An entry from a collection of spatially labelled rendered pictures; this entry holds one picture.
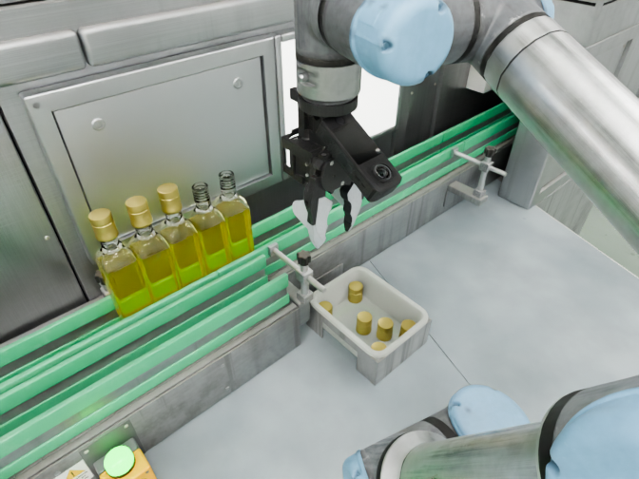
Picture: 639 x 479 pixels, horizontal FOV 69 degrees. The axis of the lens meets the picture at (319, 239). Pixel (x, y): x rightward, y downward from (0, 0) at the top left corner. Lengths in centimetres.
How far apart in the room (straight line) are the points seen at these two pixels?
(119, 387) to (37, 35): 55
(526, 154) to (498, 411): 96
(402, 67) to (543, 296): 96
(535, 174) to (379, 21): 116
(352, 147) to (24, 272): 69
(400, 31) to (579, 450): 31
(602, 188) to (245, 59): 73
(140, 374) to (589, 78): 74
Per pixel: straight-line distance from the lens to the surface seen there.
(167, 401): 91
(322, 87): 53
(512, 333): 117
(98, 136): 90
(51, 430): 86
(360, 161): 54
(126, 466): 88
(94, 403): 85
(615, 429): 28
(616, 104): 44
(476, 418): 68
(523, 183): 155
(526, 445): 40
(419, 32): 41
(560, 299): 130
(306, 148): 58
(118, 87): 88
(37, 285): 104
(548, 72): 45
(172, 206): 83
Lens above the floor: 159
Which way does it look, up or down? 39 degrees down
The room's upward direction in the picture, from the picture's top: straight up
